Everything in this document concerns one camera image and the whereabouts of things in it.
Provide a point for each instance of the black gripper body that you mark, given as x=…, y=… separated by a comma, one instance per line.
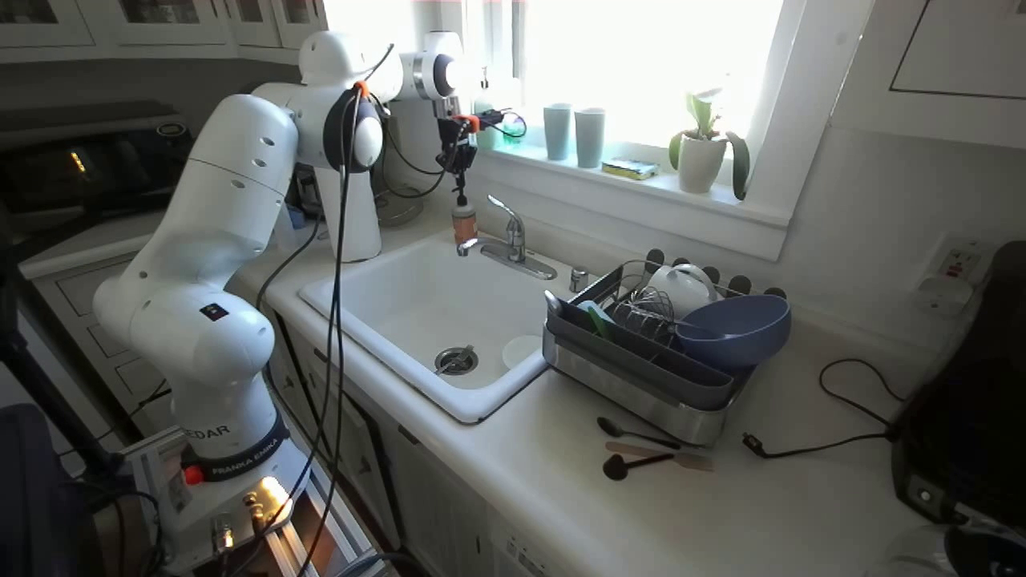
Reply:
x=455, y=128

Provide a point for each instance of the soap pump bottle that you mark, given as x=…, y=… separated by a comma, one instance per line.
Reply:
x=462, y=225

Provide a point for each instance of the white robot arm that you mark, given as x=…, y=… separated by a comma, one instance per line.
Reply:
x=213, y=212

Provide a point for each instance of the robot base stand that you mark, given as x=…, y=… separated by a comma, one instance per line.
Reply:
x=213, y=514

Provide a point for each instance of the small teal glass jar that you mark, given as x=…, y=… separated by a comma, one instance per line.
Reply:
x=514, y=128

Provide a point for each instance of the chrome sink faucet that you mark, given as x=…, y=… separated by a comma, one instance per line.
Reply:
x=514, y=240

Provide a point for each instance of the white ceramic sink basin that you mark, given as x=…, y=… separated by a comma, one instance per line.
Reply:
x=406, y=299

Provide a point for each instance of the small metal sink sprayer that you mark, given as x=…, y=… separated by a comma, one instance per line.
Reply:
x=577, y=279

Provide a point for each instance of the green sponge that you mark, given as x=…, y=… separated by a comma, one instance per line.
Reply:
x=629, y=169

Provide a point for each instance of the metal sink drain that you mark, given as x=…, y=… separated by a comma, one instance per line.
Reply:
x=455, y=359

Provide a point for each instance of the white plant pot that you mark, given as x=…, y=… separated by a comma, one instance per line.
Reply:
x=700, y=161

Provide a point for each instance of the white bowl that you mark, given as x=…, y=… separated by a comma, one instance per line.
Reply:
x=675, y=291

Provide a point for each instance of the green potted plant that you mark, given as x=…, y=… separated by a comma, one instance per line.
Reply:
x=704, y=113

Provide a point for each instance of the grey dish rack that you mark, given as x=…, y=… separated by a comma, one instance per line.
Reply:
x=629, y=379

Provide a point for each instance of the slim black spoon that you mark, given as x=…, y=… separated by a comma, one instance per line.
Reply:
x=629, y=434

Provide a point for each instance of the blue bowl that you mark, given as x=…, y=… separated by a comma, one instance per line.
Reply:
x=737, y=330

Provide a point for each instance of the black round-headed measuring spoon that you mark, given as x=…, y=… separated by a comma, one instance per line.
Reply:
x=615, y=466

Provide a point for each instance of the white lower cabinet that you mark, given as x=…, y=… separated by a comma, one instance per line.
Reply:
x=426, y=502

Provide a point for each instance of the black spoon utensil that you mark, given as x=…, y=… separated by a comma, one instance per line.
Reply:
x=660, y=450

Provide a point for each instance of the black stove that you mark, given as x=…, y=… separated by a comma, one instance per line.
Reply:
x=75, y=161

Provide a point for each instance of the large black appliance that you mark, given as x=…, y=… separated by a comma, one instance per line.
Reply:
x=964, y=406

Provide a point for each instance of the white wall outlet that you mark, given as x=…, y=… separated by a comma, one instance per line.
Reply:
x=957, y=266

